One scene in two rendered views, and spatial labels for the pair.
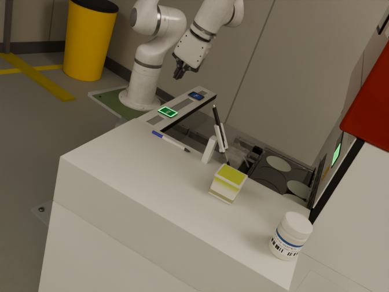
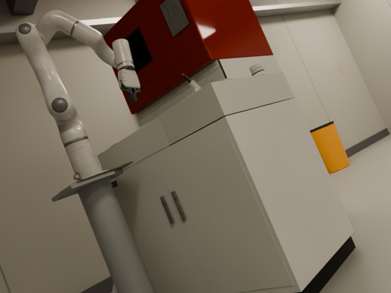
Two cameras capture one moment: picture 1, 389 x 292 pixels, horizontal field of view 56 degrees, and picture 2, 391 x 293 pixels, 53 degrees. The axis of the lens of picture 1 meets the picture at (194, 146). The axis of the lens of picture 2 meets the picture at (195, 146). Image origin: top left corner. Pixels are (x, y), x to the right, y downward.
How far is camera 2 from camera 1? 1.97 m
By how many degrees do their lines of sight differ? 69
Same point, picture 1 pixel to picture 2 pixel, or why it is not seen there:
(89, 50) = not seen: outside the picture
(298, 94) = (56, 227)
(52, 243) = (243, 149)
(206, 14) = (127, 53)
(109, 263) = (261, 127)
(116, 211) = (242, 90)
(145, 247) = (259, 99)
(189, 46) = (130, 76)
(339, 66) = (62, 184)
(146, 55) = (81, 130)
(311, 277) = not seen: hidden behind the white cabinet
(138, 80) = (88, 153)
